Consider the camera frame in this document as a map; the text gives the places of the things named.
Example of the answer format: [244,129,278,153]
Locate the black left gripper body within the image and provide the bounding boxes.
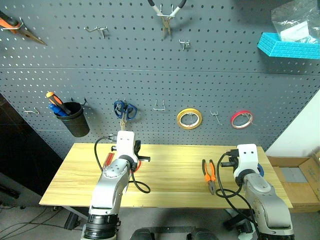
[134,140,152,163]

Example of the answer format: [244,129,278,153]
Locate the orange black handled pliers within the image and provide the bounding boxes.
[201,158,217,195]

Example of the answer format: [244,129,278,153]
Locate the red tape roll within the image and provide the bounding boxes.
[229,108,254,130]

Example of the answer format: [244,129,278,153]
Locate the yellow tape roll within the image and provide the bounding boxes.
[176,108,204,131]

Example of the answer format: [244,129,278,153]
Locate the black table foot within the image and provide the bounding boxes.
[64,212,83,231]
[223,208,253,236]

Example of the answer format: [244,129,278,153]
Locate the grey perforated pegboard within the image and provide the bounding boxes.
[0,0,320,161]

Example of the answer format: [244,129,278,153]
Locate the black plastic cup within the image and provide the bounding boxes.
[55,97,91,138]

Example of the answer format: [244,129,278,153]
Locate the dark rounded shape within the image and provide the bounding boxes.
[131,228,155,240]
[194,228,218,240]

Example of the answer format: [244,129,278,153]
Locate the brown cardboard box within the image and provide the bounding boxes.
[266,149,320,213]

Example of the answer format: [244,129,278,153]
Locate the blue screwdriver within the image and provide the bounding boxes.
[48,103,69,118]

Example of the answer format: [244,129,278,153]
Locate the orange black screwdriver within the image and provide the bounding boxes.
[45,91,72,116]

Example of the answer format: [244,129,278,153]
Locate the clear plastic bag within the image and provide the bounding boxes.
[271,0,320,45]

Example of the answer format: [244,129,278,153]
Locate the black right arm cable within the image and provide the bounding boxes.
[215,149,262,240]

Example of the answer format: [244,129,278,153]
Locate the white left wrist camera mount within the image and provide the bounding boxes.
[116,130,140,163]

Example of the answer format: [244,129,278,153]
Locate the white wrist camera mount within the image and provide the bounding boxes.
[235,143,259,176]
[116,130,140,163]

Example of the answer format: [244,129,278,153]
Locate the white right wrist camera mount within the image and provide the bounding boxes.
[235,143,259,176]

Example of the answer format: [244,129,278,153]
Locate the blue handled scissors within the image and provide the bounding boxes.
[113,98,138,131]

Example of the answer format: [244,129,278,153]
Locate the white handled pliers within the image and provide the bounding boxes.
[147,0,187,39]

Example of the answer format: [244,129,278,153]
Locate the orange handled long-nose pliers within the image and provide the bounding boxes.
[0,9,48,46]

